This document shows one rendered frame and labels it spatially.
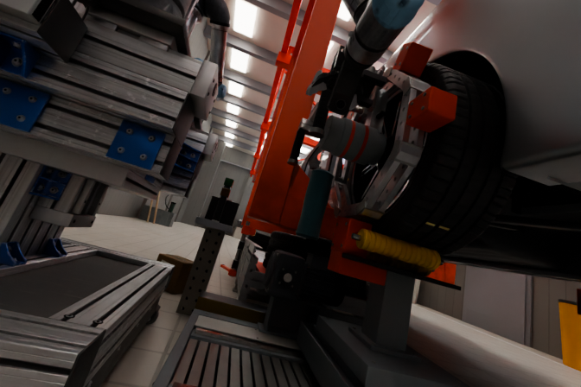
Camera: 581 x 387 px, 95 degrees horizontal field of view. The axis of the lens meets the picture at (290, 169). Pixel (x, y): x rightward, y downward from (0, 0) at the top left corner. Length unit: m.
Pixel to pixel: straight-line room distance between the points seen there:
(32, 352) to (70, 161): 0.40
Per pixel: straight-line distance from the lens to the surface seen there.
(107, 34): 0.73
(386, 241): 0.83
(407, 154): 0.75
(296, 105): 1.53
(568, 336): 4.94
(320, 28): 1.86
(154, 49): 0.69
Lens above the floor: 0.43
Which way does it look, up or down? 16 degrees up
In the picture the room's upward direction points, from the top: 16 degrees clockwise
